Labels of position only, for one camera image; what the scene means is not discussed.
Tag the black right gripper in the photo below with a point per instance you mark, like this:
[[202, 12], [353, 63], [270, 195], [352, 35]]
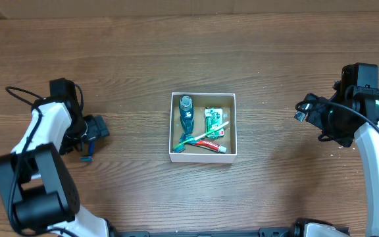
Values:
[[316, 116]]

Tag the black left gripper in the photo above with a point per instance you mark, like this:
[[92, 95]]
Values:
[[98, 128]]

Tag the green toothbrush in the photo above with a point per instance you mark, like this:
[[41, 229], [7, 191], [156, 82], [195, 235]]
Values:
[[184, 139]]

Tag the blue mouthwash bottle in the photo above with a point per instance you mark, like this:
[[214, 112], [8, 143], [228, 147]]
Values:
[[186, 114]]

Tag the red Colgate toothpaste tube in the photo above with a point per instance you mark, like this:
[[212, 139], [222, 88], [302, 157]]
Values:
[[209, 145]]

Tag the green Dettol soap packet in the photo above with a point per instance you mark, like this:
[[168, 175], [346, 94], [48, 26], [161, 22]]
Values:
[[213, 119]]

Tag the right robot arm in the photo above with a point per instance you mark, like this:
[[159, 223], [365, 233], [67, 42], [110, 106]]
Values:
[[351, 116]]

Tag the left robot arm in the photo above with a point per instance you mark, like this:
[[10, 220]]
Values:
[[37, 190]]

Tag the white cardboard box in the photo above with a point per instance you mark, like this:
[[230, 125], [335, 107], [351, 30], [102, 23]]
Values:
[[192, 154]]

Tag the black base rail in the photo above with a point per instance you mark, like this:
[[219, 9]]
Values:
[[262, 232]]

